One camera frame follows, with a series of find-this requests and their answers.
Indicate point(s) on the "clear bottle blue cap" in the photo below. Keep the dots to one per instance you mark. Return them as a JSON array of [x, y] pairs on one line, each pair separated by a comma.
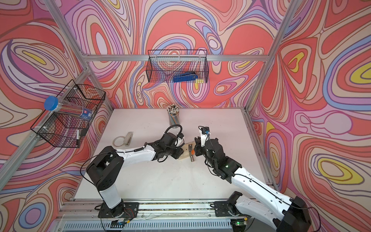
[[54, 104]]

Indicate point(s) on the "wire basket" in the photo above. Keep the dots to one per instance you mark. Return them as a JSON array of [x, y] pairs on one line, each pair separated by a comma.
[[164, 64], [65, 131]]

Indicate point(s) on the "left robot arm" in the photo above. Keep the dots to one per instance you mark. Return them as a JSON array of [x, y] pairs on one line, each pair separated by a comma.
[[106, 166]]

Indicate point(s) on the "cup of coloured pencils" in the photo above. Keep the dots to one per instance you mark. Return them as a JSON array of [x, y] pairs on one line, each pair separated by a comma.
[[173, 113]]

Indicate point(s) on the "left wire basket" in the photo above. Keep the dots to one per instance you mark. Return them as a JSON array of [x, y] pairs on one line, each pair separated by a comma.
[[65, 131]]

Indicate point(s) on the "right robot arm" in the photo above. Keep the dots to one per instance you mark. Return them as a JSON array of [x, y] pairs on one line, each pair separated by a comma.
[[281, 212]]

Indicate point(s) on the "yellow item in basket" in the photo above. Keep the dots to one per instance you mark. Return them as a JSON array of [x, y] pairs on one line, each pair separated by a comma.
[[199, 81]]

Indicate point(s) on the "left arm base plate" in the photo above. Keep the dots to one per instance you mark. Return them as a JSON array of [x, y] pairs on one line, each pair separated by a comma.
[[128, 210]]

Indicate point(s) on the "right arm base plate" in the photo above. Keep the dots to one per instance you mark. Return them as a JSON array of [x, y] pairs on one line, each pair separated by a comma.
[[226, 209]]

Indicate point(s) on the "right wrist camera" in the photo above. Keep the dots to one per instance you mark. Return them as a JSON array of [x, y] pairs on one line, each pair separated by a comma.
[[204, 134]]

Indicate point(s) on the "wooden block with nails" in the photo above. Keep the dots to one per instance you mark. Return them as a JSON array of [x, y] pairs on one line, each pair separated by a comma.
[[185, 154]]

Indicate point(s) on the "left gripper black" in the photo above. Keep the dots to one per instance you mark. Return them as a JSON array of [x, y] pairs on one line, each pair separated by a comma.
[[178, 153]]

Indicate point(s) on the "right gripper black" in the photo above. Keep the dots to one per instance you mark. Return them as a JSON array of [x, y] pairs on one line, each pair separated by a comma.
[[197, 147]]

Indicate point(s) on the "back wire basket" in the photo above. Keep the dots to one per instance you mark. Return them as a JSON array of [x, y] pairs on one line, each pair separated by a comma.
[[164, 64]]

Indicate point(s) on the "claw hammer orange black handle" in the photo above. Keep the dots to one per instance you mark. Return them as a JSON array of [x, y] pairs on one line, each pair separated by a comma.
[[191, 152]]

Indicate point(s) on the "blue tool in basket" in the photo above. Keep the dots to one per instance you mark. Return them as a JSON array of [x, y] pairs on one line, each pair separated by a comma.
[[185, 77]]

